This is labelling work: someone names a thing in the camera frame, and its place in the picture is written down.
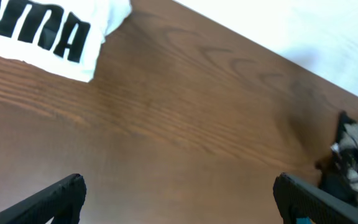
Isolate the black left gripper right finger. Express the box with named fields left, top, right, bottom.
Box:
left=273, top=173, right=358, bottom=224

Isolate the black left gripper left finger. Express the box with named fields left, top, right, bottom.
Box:
left=0, top=174, right=86, bottom=224

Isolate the white t-shirt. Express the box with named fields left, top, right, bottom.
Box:
left=0, top=0, right=132, bottom=82

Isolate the black crumpled garment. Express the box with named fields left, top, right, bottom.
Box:
left=315, top=111, right=358, bottom=206

